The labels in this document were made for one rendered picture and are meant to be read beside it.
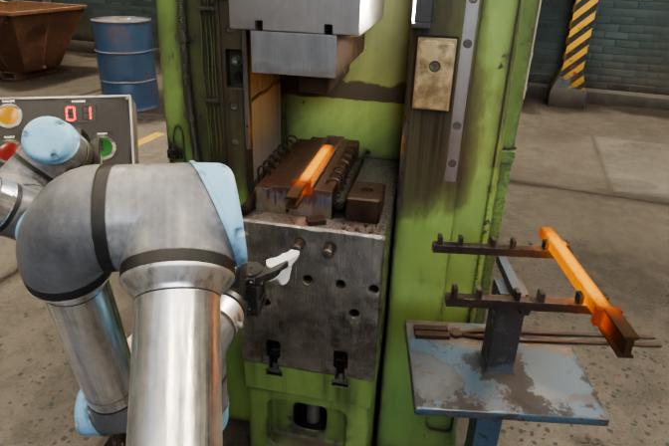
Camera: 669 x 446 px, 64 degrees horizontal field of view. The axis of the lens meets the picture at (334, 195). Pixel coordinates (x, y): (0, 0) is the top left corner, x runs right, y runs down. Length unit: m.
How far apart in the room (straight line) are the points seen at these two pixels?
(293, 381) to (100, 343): 0.94
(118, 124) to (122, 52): 4.46
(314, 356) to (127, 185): 1.04
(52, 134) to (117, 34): 4.91
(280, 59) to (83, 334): 0.77
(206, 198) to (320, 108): 1.24
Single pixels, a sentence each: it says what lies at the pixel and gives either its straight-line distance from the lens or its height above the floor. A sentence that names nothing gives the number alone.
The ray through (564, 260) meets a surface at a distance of 1.25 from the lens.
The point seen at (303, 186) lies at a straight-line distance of 1.30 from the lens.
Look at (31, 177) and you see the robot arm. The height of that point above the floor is 1.19.
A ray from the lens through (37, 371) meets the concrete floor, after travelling 2.51.
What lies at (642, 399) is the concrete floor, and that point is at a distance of 2.52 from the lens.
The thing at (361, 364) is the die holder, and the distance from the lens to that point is 1.52.
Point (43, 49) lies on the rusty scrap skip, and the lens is 7.84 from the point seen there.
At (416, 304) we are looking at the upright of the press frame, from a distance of 1.62.
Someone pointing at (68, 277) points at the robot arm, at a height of 1.21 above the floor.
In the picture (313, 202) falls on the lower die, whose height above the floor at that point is 0.95.
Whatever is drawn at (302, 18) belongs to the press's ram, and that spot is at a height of 1.40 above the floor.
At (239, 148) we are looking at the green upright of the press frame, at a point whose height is 1.03.
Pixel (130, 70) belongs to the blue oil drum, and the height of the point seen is 0.43.
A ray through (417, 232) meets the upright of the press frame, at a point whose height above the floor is 0.84.
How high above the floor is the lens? 1.52
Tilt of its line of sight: 24 degrees down
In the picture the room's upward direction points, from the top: 2 degrees clockwise
